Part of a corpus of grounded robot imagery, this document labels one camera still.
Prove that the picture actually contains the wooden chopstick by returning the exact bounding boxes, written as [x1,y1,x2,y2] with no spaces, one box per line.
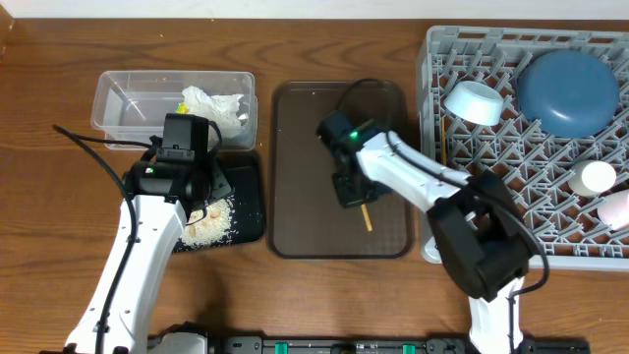
[361,204,373,232]
[440,118,447,166]

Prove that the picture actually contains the rice pile with nuts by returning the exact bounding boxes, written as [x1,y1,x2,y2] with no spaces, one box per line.
[180,197,235,249]

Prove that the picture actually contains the white tissue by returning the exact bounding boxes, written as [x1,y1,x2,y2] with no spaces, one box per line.
[182,86,249,139]

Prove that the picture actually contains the yellow snack wrapper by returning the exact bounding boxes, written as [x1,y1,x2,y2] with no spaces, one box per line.
[176,102,189,114]

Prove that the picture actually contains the light blue bowl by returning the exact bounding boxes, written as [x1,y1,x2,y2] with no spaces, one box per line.
[444,81,503,126]

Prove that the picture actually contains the cream white cup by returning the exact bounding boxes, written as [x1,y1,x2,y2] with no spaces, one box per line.
[568,160,616,197]

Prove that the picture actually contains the dark blue bowl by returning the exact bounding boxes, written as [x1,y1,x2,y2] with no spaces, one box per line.
[516,50,620,139]

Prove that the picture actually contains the pink cup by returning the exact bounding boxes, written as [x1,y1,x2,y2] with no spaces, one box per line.
[597,190,629,230]

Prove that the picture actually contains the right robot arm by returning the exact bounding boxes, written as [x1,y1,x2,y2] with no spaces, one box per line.
[317,125,539,353]

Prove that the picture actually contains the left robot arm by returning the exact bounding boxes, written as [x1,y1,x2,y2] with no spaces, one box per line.
[62,160,228,353]

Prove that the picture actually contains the black waste tray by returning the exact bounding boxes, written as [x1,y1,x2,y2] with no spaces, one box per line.
[171,151,266,255]

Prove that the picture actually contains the grey dishwasher rack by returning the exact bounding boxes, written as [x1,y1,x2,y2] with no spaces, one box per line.
[416,26,628,271]

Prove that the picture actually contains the brown serving tray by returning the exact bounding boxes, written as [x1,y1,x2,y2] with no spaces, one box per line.
[267,82,414,260]

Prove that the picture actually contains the clear plastic bin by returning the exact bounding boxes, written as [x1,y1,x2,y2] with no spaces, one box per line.
[91,70,257,151]

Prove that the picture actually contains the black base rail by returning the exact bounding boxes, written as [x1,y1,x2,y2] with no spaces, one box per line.
[146,322,591,354]

